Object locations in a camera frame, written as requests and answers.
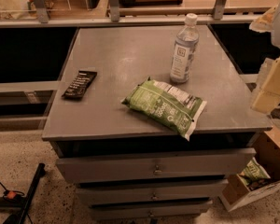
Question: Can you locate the middle grey drawer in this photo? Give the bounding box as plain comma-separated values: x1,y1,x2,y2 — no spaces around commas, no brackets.
76,179,228,206

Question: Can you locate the grey drawer cabinet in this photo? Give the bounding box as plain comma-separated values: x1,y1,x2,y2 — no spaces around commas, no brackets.
43,26,271,220

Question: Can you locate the black snack bar wrapper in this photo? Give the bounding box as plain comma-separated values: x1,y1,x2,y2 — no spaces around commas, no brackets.
62,70,97,99

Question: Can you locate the cardboard box on floor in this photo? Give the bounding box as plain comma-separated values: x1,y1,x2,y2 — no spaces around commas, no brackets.
219,126,280,211

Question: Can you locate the black cable with orange clip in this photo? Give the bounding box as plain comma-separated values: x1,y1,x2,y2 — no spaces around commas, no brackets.
0,171,34,224

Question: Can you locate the black stand leg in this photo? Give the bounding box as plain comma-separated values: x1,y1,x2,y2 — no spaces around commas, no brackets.
3,163,46,224

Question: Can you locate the grey drawer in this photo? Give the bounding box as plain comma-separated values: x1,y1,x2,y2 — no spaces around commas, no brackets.
91,200,213,220
56,147,256,183
76,179,228,206

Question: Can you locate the top grey drawer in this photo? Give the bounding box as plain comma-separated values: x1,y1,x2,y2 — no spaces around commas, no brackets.
56,147,256,183

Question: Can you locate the clear blue plastic water bottle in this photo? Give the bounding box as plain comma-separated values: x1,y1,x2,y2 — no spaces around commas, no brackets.
170,13,199,83

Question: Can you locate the grey metal shelf rail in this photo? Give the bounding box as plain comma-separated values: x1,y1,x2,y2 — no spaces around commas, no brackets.
0,0,269,28

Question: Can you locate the green snack chip bag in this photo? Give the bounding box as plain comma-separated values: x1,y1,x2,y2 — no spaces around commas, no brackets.
121,77,207,141

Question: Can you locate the green snack bag in box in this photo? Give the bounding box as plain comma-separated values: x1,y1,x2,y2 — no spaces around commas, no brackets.
239,158,271,190

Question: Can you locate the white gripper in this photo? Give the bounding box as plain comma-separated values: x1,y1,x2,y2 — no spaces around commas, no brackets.
249,3,280,114

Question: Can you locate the bottom grey drawer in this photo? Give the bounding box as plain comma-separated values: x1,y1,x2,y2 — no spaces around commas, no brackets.
91,200,213,220

